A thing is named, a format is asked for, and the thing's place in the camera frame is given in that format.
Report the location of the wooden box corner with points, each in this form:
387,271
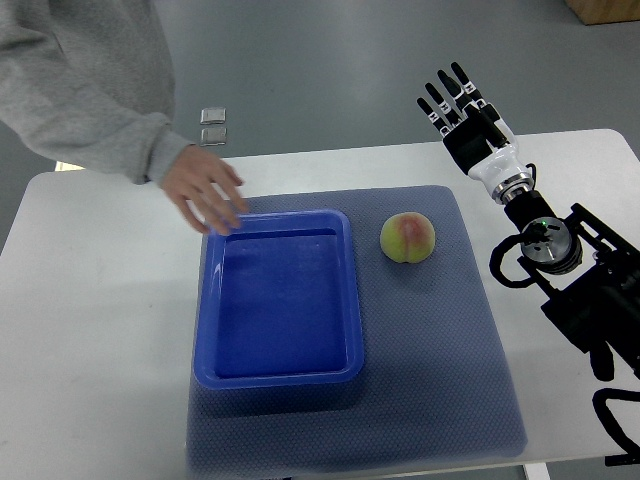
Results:
599,12

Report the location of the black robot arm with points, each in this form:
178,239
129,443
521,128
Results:
588,272

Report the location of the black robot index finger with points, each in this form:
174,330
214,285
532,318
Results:
469,93

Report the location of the upper silver floor plate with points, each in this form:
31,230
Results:
213,116

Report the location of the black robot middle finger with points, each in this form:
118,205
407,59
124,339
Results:
456,110

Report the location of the person's bare hand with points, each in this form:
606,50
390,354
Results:
205,189

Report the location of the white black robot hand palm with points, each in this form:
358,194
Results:
498,168

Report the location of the yellow-red peach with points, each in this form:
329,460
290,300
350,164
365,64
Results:
407,237

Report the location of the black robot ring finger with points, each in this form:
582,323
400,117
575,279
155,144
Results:
437,97

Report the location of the silver floor plate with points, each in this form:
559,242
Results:
213,136
213,116

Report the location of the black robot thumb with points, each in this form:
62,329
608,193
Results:
485,119

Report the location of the lower silver floor plate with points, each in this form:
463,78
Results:
213,136

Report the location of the blue-grey textured mat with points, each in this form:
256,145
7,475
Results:
435,385

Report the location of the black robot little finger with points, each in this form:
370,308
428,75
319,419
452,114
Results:
441,123

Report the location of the blue plastic tray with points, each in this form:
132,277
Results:
278,304

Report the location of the grey sweatshirt sleeve arm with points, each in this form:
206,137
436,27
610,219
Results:
90,83

